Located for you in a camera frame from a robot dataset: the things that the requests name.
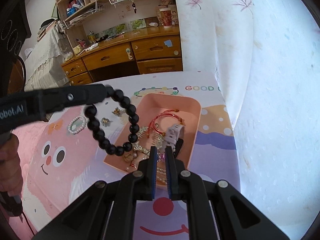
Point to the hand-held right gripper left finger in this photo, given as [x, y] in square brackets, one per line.
[153, 167]

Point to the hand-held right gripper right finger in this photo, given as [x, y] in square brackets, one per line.
[170, 170]

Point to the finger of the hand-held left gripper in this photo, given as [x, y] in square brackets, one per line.
[75, 96]

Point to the gold rhinestone hair comb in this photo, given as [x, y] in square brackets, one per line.
[142, 132]

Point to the pale pink smart watch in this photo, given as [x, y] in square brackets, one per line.
[175, 132]

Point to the pink plastic tray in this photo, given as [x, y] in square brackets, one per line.
[175, 105]

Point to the person's left hand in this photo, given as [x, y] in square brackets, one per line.
[8, 162]

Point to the small flower earring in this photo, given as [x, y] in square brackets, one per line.
[116, 111]
[105, 121]

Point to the cartoon printed tablecloth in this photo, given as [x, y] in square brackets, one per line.
[212, 155]

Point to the white lace cover cloth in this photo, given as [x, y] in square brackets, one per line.
[42, 52]

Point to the black cap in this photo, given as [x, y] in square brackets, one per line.
[47, 22]

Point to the wooden desk with drawers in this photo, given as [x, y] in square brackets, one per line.
[155, 46]

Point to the small white bottle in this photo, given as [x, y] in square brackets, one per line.
[153, 24]

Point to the blue square sticker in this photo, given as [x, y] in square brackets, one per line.
[168, 43]

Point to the red patterned paper cup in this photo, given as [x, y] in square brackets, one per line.
[165, 17]

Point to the white leaf print curtain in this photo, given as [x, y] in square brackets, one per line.
[275, 105]

